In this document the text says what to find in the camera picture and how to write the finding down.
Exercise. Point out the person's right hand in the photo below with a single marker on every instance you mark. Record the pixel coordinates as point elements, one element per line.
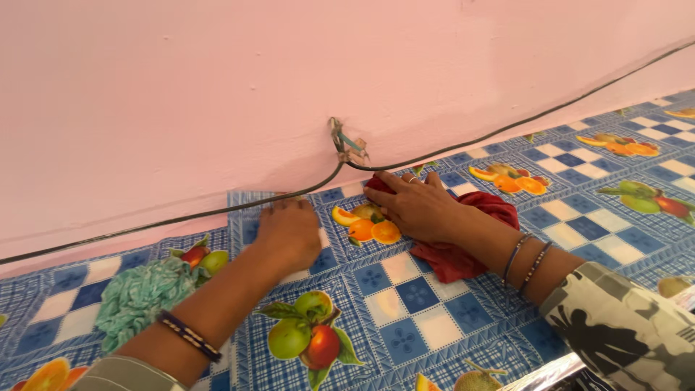
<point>426,212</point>

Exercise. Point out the person's left hand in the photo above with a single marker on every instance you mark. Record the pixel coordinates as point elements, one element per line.
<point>290,236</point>

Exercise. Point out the person's left fingers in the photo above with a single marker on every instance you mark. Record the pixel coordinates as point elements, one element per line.
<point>285,204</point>

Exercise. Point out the dark red cleaning cloth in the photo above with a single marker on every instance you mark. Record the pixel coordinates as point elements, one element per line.
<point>450,260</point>

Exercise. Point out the blue checked fruit-print tablecloth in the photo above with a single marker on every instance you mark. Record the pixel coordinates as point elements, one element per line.
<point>412,304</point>

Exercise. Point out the green fabric scrunchie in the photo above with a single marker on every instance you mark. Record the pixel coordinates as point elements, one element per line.
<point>138,296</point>

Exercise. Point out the grey sleeve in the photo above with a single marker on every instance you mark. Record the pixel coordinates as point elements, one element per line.
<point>127,377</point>

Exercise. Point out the thin dark bangle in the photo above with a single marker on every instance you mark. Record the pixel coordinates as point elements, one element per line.
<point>513,260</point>
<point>535,269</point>

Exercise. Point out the camouflage print sleeve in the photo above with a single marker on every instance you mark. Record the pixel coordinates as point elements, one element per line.
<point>624,331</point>

